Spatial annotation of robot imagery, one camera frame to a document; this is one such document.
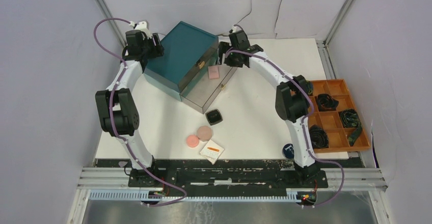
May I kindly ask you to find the pink square palette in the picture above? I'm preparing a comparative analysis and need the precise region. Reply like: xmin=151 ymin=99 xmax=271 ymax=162
xmin=208 ymin=65 xmax=220 ymax=79

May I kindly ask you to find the clear smoked drawer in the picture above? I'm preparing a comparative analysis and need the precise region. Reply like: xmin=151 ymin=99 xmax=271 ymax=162
xmin=180 ymin=65 xmax=237 ymax=114

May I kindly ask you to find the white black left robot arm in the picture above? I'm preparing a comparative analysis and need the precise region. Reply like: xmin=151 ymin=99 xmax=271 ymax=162
xmin=95 ymin=30 xmax=164 ymax=187

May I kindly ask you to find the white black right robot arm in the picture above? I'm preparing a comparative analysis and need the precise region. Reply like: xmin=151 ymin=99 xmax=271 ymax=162
xmin=219 ymin=30 xmax=320 ymax=187

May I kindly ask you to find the teal drawer organizer box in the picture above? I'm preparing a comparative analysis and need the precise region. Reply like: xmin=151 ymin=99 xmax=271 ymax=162
xmin=144 ymin=21 xmax=219 ymax=101

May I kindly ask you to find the black gold compact case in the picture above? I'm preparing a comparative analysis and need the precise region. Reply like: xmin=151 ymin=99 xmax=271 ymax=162
xmin=205 ymin=109 xmax=223 ymax=126

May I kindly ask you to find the rolled multicolour tie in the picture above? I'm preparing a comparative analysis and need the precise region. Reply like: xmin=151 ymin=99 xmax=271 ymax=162
xmin=304 ymin=80 xmax=313 ymax=96

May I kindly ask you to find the octagonal pink powder case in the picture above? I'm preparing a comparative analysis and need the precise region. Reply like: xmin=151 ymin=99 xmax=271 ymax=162
xmin=196 ymin=126 xmax=213 ymax=142

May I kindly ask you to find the round coral blush case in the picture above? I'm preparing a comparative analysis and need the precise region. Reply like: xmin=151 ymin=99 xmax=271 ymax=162
xmin=186 ymin=135 xmax=200 ymax=148

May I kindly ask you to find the white patterned palette box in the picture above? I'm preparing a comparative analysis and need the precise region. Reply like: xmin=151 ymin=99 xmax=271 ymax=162
xmin=199 ymin=139 xmax=225 ymax=164

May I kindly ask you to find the rolled dark tie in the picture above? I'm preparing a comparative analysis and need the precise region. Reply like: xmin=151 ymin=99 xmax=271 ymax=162
xmin=316 ymin=94 xmax=339 ymax=111

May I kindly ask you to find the round navy cream tin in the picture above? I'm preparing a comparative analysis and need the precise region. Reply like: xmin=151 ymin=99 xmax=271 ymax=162
xmin=282 ymin=144 xmax=294 ymax=159

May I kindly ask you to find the rolled black tie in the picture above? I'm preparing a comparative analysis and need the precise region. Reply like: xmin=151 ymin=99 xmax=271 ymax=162
xmin=309 ymin=125 xmax=329 ymax=149

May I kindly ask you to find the orange compartment tray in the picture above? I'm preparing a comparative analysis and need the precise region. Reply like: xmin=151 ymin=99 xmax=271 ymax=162
xmin=308 ymin=79 xmax=371 ymax=153

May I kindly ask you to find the rolled green patterned tie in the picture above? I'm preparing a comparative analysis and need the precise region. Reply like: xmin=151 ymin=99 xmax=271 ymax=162
xmin=339 ymin=108 xmax=363 ymax=146

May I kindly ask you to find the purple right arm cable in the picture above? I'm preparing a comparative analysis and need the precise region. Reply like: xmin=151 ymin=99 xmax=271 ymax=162
xmin=224 ymin=24 xmax=345 ymax=208

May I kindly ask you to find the black metal base rail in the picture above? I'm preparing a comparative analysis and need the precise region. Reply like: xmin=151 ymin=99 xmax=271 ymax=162
xmin=127 ymin=159 xmax=329 ymax=196

